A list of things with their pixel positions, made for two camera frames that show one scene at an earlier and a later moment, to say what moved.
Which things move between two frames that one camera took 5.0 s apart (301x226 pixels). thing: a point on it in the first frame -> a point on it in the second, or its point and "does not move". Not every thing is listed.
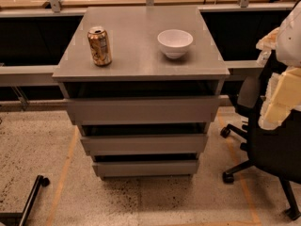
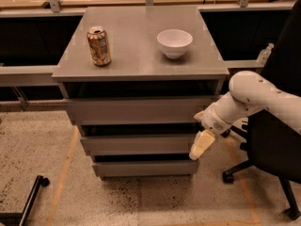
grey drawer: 145,144 does not move
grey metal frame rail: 42,74 does not move
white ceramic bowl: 175,42 does not move
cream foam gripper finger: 282,94 -> 211,121
